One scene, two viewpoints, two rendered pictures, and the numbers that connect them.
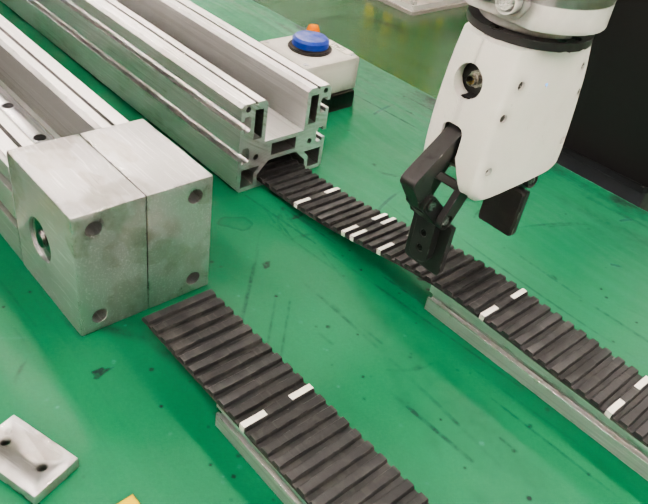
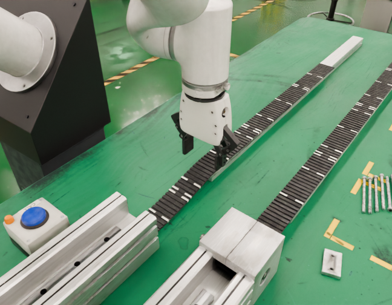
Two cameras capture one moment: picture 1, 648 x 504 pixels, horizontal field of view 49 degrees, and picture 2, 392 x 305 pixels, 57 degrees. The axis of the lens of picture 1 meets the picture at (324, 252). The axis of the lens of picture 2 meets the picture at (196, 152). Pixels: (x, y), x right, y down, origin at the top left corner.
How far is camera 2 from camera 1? 0.72 m
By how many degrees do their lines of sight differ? 71
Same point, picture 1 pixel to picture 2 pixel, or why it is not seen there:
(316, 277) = (208, 210)
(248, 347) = (272, 209)
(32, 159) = (256, 264)
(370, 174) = not seen: hidden behind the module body
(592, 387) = (245, 140)
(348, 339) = (236, 198)
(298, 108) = (123, 210)
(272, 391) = (287, 200)
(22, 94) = not seen: outside the picture
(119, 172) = (247, 233)
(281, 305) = not seen: hidden behind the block
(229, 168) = (154, 245)
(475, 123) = (229, 118)
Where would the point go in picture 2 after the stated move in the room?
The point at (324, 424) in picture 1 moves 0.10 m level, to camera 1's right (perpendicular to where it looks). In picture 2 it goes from (290, 188) to (277, 157)
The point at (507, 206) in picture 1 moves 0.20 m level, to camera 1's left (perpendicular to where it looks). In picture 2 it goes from (191, 142) to (198, 212)
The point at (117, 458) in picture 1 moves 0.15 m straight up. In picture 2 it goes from (315, 242) to (335, 183)
